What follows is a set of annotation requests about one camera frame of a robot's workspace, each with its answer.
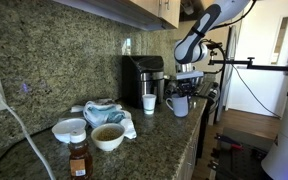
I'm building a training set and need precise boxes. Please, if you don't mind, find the white paper cup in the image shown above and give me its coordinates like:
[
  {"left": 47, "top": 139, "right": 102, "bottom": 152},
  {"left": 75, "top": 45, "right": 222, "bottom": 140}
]
[{"left": 141, "top": 93, "right": 158, "bottom": 116}]

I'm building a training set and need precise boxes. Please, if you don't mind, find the white power cord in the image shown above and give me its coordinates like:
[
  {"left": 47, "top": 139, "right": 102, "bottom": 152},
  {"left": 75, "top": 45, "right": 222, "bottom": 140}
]
[{"left": 0, "top": 86, "right": 57, "bottom": 180}]

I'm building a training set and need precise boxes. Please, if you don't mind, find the honey bottle with white cap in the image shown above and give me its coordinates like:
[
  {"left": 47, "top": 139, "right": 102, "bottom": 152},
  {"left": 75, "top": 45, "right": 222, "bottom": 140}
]
[{"left": 67, "top": 128, "right": 94, "bottom": 180}]

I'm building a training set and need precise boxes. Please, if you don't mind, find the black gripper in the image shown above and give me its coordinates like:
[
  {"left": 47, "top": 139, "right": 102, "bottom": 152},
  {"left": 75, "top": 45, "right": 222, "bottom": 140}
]
[{"left": 172, "top": 78, "right": 198, "bottom": 99}]

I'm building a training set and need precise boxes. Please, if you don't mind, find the white bowl of grains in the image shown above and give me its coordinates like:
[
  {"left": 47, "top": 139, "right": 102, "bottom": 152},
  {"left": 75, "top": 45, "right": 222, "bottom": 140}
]
[{"left": 90, "top": 122, "right": 126, "bottom": 153}]

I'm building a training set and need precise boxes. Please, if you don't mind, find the black and silver coffee machine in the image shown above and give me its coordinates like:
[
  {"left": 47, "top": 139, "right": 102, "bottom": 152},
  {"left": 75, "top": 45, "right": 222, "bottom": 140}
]
[{"left": 121, "top": 54, "right": 166, "bottom": 110}]

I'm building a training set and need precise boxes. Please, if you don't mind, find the black perforated workbench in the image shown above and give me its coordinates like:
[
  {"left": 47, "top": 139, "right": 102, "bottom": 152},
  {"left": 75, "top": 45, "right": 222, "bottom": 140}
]
[{"left": 207, "top": 127, "right": 276, "bottom": 180}]

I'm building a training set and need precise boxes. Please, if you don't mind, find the white ceramic mug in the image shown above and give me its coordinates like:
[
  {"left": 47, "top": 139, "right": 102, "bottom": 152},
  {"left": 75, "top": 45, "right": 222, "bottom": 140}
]
[{"left": 165, "top": 93, "right": 190, "bottom": 118}]

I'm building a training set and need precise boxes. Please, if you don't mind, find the white plastic lid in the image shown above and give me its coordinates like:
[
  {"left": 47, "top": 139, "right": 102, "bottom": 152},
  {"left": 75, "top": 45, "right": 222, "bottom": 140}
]
[{"left": 51, "top": 117, "right": 88, "bottom": 145}]

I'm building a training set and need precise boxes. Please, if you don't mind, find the wooden wall cabinet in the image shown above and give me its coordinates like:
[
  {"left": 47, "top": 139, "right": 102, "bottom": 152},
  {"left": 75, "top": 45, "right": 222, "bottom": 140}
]
[{"left": 52, "top": 0, "right": 182, "bottom": 32}]

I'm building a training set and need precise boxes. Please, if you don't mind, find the white and blue cloth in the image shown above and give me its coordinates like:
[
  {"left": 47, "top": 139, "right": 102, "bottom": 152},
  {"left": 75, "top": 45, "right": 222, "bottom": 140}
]
[{"left": 82, "top": 99, "right": 138, "bottom": 140}]

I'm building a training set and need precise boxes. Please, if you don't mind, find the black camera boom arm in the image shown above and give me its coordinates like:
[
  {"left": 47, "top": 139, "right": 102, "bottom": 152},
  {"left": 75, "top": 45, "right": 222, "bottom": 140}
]
[{"left": 207, "top": 41, "right": 288, "bottom": 74}]

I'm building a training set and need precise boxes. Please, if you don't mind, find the black cable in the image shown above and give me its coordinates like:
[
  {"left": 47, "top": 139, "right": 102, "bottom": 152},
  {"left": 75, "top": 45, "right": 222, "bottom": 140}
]
[{"left": 231, "top": 63, "right": 282, "bottom": 120}]

